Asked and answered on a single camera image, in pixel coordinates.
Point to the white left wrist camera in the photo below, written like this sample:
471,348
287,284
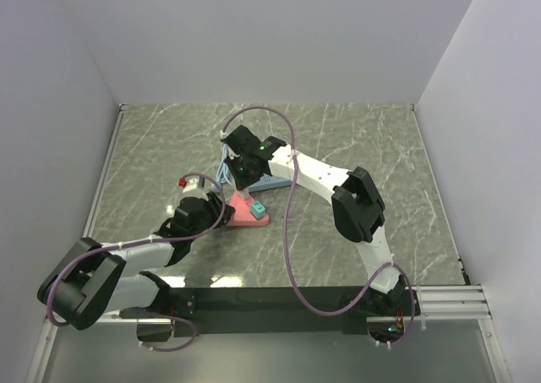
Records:
193,187

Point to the light blue power strip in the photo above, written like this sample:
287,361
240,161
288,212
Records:
269,182

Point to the pink triangular power strip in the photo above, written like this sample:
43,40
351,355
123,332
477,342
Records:
241,216

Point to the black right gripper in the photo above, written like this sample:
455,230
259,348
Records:
241,183

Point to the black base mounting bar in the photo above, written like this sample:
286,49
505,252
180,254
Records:
229,310

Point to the teal USB charger plug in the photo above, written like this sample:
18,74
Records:
257,210

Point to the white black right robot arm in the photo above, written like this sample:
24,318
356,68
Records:
357,207

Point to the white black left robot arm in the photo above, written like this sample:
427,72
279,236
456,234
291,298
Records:
97,278

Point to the white plug adapter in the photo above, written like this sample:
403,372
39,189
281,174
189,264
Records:
244,194

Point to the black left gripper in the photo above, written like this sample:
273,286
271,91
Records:
215,205

